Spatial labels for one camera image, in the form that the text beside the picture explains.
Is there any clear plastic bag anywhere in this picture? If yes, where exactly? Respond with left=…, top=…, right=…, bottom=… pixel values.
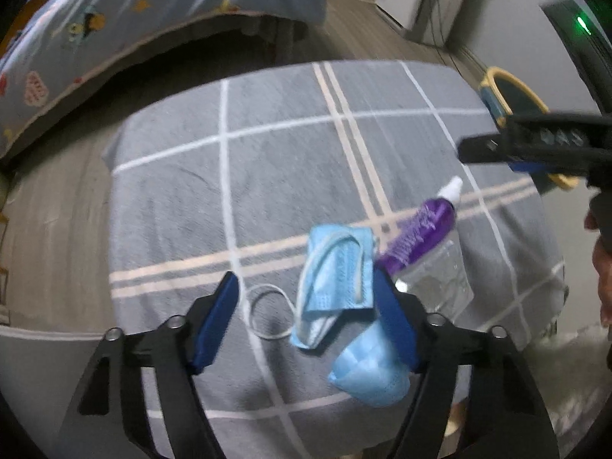
left=397, top=234, right=474, bottom=316

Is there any blue printed duvet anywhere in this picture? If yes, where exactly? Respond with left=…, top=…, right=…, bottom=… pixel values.
left=0, top=0, right=333, bottom=163

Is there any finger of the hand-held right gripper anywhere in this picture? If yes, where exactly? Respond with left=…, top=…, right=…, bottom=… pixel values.
left=458, top=114, right=612, bottom=163
left=508, top=160, right=612, bottom=187

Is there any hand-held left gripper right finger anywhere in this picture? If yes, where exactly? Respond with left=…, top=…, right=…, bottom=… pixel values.
left=373, top=268, right=560, bottom=459

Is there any purple bottle with white cap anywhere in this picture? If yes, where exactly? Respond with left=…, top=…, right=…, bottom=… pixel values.
left=375, top=176, right=464, bottom=278

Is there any white fluffy rug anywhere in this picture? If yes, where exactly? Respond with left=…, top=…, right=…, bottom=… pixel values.
left=531, top=320, right=612, bottom=445

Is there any grey plaid blanket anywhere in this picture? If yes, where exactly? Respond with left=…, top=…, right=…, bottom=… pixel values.
left=103, top=60, right=570, bottom=459

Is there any yellow rimmed blue trash bin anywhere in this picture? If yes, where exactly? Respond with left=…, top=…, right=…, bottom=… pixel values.
left=480, top=68, right=581, bottom=192

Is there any black cable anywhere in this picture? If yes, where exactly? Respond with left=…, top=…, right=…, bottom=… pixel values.
left=418, top=0, right=483, bottom=72

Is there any person's right hand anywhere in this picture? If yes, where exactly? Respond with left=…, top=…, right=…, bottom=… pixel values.
left=584, top=208, right=612, bottom=328

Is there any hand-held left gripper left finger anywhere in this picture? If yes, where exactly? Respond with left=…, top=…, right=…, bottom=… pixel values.
left=57, top=272, right=240, bottom=459

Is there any blue face mask with loops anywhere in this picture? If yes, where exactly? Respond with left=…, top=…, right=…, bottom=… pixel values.
left=249, top=224, right=378, bottom=351

